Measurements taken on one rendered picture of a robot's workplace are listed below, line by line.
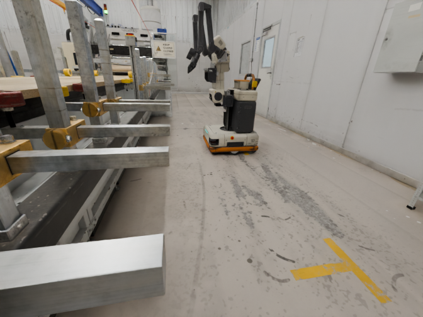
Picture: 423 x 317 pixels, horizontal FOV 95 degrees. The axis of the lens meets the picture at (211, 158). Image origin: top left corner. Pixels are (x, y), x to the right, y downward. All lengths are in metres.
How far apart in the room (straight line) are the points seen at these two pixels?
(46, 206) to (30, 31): 0.37
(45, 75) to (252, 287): 1.14
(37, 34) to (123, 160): 0.35
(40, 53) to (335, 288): 1.45
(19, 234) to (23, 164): 0.12
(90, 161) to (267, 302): 0.99
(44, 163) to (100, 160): 0.09
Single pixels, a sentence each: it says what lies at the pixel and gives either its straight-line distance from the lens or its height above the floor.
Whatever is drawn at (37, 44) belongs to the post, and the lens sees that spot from 0.62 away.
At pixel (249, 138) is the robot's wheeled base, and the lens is 2.59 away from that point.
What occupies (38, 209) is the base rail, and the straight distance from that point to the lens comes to 0.54.
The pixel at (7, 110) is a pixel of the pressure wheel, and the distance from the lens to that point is 0.74.
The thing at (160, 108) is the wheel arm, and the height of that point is 0.83.
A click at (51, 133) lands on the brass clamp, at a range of 0.62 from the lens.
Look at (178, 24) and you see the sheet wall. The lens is 11.44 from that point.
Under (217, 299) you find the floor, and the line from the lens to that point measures 1.12.
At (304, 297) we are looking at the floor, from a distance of 1.23.
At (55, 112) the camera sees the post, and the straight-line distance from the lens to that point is 0.63.
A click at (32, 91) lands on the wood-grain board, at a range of 0.93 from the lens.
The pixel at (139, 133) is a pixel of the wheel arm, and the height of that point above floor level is 0.80.
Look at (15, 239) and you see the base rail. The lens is 0.48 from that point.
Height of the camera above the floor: 0.96
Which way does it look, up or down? 23 degrees down
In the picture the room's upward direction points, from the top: 2 degrees clockwise
